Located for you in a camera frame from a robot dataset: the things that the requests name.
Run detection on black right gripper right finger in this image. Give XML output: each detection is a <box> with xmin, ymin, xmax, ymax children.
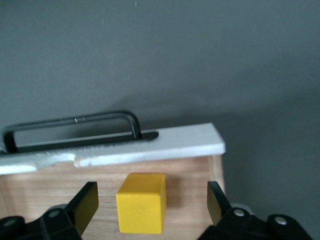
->
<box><xmin>199</xmin><ymin>181</ymin><xmax>311</xmax><ymax>240</ymax></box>

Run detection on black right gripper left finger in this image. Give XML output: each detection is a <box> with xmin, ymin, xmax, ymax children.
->
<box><xmin>0</xmin><ymin>181</ymin><xmax>100</xmax><ymax>240</ymax></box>

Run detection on yellow wooden block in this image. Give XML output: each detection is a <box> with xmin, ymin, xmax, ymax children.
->
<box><xmin>116</xmin><ymin>172</ymin><xmax>167</xmax><ymax>235</ymax></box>

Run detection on wooden drawer with white front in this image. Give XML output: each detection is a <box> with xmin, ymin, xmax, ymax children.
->
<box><xmin>0</xmin><ymin>122</ymin><xmax>227</xmax><ymax>240</ymax></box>

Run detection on black metal drawer handle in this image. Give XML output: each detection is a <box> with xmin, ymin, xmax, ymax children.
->
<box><xmin>1</xmin><ymin>110</ymin><xmax>160</xmax><ymax>154</ymax></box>

